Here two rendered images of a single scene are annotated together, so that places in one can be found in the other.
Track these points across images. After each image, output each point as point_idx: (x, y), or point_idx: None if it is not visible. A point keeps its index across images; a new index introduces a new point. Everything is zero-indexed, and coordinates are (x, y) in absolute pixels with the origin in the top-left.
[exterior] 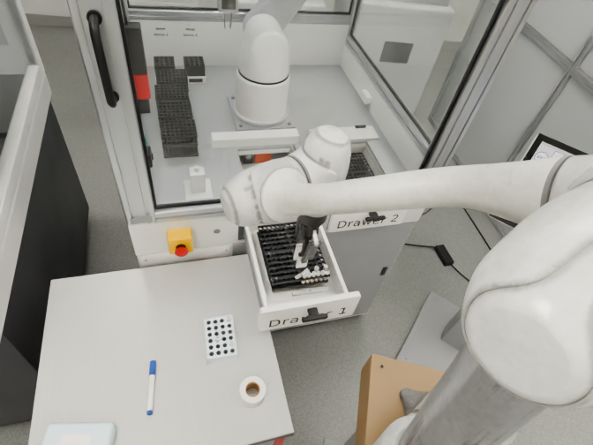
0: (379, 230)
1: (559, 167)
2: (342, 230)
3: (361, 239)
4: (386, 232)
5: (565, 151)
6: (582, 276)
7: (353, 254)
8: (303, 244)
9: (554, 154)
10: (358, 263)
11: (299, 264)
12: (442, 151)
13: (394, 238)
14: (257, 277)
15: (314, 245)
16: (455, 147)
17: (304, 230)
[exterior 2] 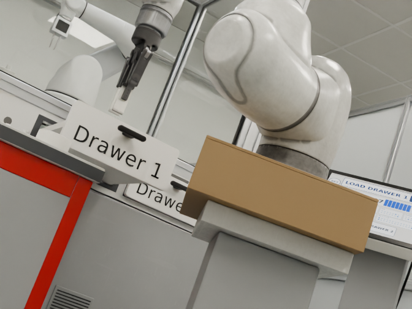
0: (179, 236)
1: None
2: (141, 202)
3: (157, 244)
4: (187, 247)
5: (352, 178)
6: None
7: (143, 273)
8: (130, 71)
9: (345, 179)
10: (147, 300)
11: (118, 104)
12: (246, 141)
13: (196, 268)
14: (61, 122)
15: (147, 51)
16: (257, 144)
17: (136, 49)
